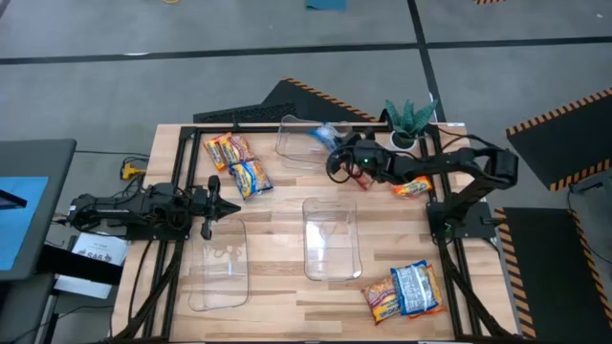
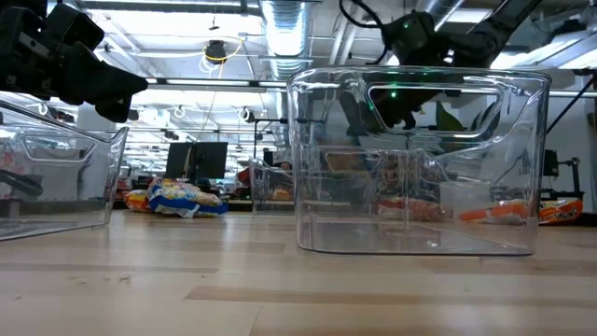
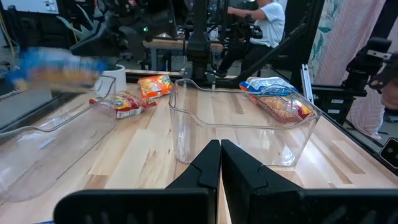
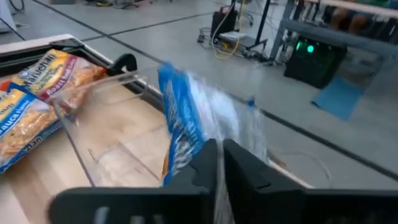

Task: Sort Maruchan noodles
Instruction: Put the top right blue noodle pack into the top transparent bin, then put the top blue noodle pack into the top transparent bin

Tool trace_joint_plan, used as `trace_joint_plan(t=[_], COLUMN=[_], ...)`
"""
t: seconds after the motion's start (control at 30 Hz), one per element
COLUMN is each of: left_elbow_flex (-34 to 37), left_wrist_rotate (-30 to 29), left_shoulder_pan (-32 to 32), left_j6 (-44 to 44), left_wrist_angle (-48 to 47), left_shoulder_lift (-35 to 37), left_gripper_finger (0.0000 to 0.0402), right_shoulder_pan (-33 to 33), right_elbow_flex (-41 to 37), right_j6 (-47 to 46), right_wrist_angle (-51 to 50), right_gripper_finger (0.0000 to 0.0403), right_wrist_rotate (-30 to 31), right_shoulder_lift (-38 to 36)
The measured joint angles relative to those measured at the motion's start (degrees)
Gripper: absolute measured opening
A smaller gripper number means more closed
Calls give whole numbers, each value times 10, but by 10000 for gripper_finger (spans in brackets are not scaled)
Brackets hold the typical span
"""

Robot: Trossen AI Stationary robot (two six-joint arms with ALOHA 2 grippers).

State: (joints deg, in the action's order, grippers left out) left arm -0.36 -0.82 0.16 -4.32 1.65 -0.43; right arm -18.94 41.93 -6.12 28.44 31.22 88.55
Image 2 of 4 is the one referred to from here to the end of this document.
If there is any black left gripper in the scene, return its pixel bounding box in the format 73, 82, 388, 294
0, 4, 149, 123

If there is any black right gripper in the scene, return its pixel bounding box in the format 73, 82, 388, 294
370, 86, 437, 131

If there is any red Maruchan ramen packet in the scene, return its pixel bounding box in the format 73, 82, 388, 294
376, 195, 449, 222

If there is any orange Maruchan ramen packet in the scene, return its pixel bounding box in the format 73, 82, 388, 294
123, 189, 155, 214
459, 200, 537, 226
538, 198, 584, 225

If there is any blue Maruchan ramen packet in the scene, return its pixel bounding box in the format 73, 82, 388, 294
146, 176, 229, 219

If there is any green snake plant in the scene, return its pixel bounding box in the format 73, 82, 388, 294
436, 100, 467, 132

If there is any black computer monitor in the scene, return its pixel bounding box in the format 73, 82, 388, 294
192, 141, 229, 181
165, 142, 195, 181

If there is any large clear plastic bin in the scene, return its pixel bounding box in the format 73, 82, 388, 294
286, 64, 552, 257

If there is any small clear plastic bin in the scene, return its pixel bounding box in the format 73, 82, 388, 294
248, 157, 296, 216

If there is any black monitor stand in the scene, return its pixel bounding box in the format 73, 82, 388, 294
540, 148, 585, 202

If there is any black diagonal pole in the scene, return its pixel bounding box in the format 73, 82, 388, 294
545, 74, 597, 136

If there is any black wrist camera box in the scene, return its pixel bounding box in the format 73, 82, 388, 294
44, 3, 104, 50

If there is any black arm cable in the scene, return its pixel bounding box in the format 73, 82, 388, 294
339, 0, 388, 30

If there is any aluminium frame bar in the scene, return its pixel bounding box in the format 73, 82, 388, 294
139, 77, 288, 93

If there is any yellow cable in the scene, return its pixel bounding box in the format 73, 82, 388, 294
179, 39, 244, 203

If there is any black overhead camera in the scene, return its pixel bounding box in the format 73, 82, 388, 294
204, 39, 229, 65

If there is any silver ventilation duct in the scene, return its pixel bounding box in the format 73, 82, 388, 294
259, 0, 312, 79

